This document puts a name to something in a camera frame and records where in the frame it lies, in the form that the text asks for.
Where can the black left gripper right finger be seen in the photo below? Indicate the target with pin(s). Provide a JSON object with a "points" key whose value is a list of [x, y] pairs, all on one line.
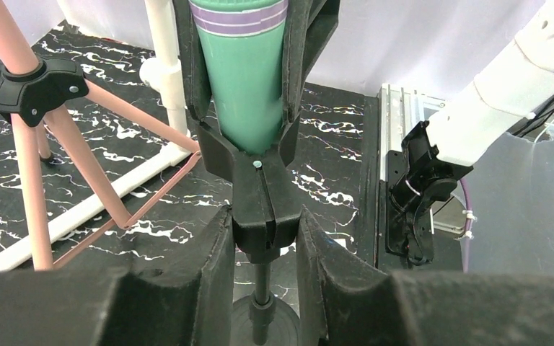
{"points": [[344, 301]]}

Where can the pink music stand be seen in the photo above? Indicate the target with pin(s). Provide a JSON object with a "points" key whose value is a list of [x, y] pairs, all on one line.
{"points": [[33, 94]]}

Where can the white PVC pipe frame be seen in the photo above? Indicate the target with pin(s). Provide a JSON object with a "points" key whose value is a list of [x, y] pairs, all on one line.
{"points": [[136, 161]]}

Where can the black round-base mic stand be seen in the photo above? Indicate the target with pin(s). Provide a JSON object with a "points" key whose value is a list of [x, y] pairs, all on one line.
{"points": [[265, 210]]}

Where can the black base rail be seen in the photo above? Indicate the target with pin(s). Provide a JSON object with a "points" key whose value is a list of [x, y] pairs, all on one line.
{"points": [[387, 117]]}

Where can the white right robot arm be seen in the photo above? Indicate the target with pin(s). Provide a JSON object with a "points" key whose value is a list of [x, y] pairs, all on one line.
{"points": [[425, 164]]}

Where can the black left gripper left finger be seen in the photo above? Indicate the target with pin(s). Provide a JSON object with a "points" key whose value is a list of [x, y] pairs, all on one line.
{"points": [[188, 302]]}

